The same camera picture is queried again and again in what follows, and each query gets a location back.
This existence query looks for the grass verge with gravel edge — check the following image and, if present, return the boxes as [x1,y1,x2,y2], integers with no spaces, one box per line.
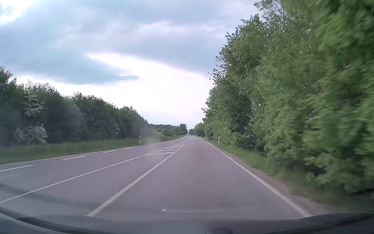
[199,136,374,215]

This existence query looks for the row of dark green trees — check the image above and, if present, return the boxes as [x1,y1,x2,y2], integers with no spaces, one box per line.
[0,60,188,147]

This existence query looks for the car's own bonnet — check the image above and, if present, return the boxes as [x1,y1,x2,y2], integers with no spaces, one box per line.
[0,195,374,234]

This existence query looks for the grey asphalt road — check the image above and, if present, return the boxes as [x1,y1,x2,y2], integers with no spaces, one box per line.
[0,135,308,220]

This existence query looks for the road markings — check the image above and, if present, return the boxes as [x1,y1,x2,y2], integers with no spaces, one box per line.
[0,135,311,218]

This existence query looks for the row of light green trees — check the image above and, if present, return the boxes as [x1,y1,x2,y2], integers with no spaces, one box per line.
[189,0,374,195]

